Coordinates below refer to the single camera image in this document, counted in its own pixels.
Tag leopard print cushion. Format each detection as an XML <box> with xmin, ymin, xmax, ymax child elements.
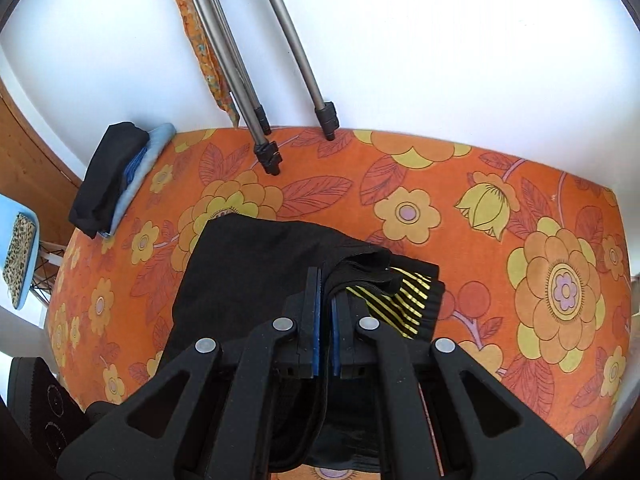
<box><xmin>2</xmin><ymin>212</ymin><xmax>39</xmax><ymax>309</ymax></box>

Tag folded black garment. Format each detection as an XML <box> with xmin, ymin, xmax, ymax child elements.
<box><xmin>67</xmin><ymin>121</ymin><xmax>151</xmax><ymax>240</ymax></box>

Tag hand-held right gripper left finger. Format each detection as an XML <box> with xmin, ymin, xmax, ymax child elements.
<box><xmin>57</xmin><ymin>266</ymin><xmax>326</xmax><ymax>480</ymax></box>

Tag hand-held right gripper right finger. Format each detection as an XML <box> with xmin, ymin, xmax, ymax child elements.
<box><xmin>330</xmin><ymin>291</ymin><xmax>586</xmax><ymax>480</ymax></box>

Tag wooden door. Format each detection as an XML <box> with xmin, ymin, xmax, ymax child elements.
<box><xmin>0</xmin><ymin>80</ymin><xmax>83</xmax><ymax>246</ymax></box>

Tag black pants with yellow print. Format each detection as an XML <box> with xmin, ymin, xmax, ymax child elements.
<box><xmin>150</xmin><ymin>212</ymin><xmax>446</xmax><ymax>473</ymax></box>

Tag orange floral bed sheet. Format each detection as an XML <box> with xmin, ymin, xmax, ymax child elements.
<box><xmin>47</xmin><ymin>127</ymin><xmax>633</xmax><ymax>480</ymax></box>

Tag folded light blue jeans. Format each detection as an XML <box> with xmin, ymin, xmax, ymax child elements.
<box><xmin>100</xmin><ymin>122</ymin><xmax>177</xmax><ymax>238</ymax></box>

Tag orange patterned scarf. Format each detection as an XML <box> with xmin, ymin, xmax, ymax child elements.
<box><xmin>161</xmin><ymin>0</ymin><xmax>241</xmax><ymax>128</ymax></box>

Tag light blue chair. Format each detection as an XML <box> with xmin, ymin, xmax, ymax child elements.
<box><xmin>0</xmin><ymin>194</ymin><xmax>66</xmax><ymax>313</ymax></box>

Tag grey metal tripod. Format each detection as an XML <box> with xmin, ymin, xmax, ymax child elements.
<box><xmin>172</xmin><ymin>0</ymin><xmax>340</xmax><ymax>177</ymax></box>

